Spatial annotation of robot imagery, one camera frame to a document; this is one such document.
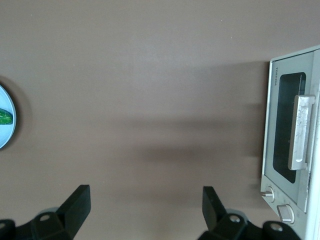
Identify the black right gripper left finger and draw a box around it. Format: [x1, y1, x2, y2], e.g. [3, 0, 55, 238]
[17, 184, 91, 240]

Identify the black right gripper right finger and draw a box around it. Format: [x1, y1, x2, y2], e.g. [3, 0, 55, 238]
[199, 186, 263, 240]

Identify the oven door with silver handle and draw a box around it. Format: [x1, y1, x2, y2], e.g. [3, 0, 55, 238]
[262, 48, 316, 214]

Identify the small silver oven knob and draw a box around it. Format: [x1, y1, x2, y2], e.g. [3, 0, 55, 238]
[260, 186, 276, 203]

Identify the large silver oven knob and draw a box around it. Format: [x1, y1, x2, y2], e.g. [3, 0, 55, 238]
[276, 204, 296, 224]

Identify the white toaster oven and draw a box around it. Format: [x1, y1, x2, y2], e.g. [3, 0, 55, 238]
[259, 44, 320, 240]

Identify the light blue plate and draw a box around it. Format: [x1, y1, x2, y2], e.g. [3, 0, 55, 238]
[0, 83, 18, 150]

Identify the green cucumber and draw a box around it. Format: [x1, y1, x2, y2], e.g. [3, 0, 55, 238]
[0, 108, 14, 126]

